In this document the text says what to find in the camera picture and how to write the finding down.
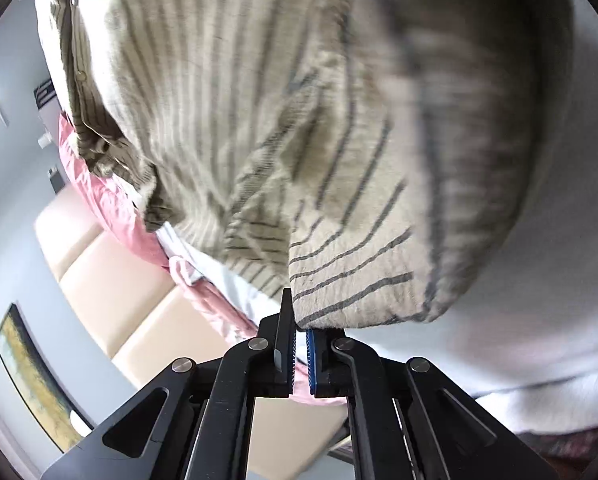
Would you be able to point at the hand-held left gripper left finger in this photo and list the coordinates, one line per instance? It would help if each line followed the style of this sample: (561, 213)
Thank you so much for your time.
(293, 360)

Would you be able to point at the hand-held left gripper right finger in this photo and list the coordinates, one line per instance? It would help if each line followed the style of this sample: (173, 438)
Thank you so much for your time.
(311, 360)

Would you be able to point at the olive striped button shirt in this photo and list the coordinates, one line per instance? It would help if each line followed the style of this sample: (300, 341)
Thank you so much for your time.
(279, 110)

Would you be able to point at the light pink pillow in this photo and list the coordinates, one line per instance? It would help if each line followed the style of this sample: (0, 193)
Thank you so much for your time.
(209, 300)

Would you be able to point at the beige padded headboard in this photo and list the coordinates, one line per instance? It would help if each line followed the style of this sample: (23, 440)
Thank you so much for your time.
(129, 300)

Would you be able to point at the deep pink pillow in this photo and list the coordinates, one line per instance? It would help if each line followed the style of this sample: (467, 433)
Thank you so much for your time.
(109, 205)

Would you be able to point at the white nightstand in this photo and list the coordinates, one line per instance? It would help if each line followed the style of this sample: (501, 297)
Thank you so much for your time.
(44, 92)

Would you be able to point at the framed wall painting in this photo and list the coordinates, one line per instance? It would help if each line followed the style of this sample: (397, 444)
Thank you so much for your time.
(34, 380)

